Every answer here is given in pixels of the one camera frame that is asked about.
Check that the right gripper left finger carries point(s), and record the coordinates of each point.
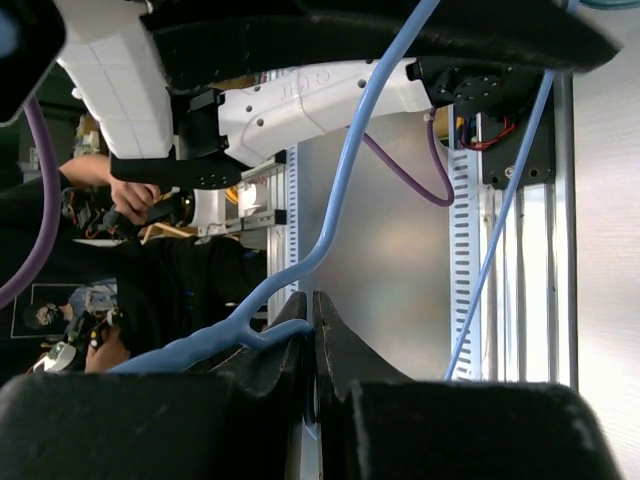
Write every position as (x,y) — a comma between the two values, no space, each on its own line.
(241,420)

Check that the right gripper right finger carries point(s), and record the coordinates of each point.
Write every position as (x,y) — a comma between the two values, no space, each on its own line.
(377,423)

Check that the blue hanger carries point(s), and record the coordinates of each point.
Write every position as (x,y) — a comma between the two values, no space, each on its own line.
(181,354)

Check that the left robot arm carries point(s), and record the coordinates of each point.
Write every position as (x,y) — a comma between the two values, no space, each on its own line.
(212,141)

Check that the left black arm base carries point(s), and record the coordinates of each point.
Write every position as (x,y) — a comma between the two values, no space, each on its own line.
(493,101)

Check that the person's lower hand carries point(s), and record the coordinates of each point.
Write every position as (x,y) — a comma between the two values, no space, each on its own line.
(110,354)

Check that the person's upper hand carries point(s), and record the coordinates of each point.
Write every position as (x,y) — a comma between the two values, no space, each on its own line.
(133,200)

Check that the person in black shirt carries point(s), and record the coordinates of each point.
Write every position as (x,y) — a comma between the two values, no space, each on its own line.
(164,289)

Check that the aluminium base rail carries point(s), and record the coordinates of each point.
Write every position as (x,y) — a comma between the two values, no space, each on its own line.
(529,303)

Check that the grey slotted cable duct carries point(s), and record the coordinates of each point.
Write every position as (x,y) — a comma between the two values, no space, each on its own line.
(465,260)

